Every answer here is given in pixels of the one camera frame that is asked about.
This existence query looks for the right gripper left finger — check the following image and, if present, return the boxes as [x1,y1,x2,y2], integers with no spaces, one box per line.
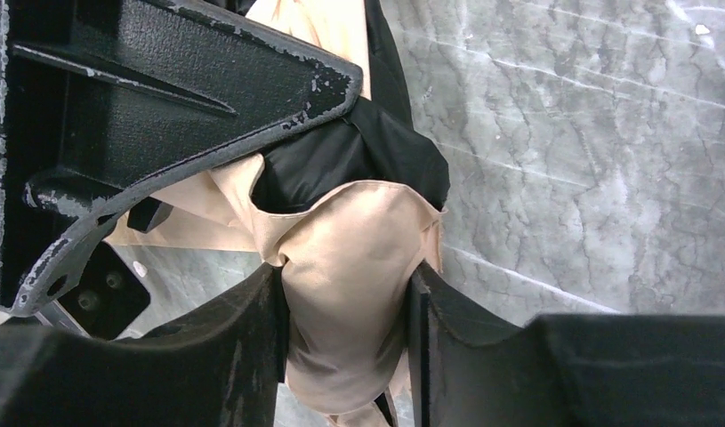
[0,264,287,426]

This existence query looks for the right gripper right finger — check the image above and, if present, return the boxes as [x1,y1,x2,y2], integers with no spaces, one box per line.
[407,264,725,426]

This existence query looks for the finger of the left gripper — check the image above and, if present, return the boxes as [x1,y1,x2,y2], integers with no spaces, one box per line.
[2,1,363,317]

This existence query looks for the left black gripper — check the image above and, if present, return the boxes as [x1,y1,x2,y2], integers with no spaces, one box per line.
[0,1,150,339]

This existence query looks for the beige and black umbrella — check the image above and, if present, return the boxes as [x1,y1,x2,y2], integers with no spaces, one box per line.
[108,1,449,426]

